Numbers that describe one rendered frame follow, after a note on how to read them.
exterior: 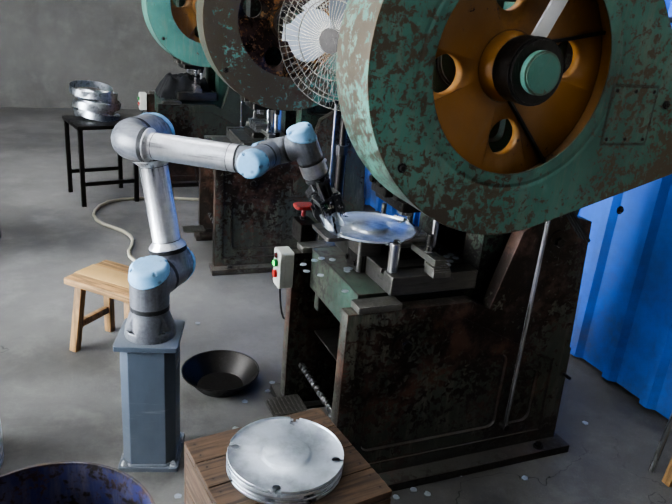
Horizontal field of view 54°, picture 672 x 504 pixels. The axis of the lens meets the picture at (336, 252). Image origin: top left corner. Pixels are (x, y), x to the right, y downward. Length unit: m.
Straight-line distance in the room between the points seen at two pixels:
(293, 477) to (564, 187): 1.00
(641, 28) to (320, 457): 1.33
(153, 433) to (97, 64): 6.63
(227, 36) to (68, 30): 5.32
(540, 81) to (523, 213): 0.35
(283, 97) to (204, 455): 1.98
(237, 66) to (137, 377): 1.65
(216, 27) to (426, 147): 1.80
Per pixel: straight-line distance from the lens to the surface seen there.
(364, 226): 2.08
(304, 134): 1.81
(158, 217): 2.06
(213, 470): 1.72
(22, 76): 8.45
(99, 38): 8.41
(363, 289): 1.98
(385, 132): 1.49
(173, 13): 4.95
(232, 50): 3.19
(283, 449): 1.72
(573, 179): 1.84
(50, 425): 2.54
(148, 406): 2.15
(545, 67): 1.61
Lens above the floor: 1.45
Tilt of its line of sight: 21 degrees down
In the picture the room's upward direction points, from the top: 5 degrees clockwise
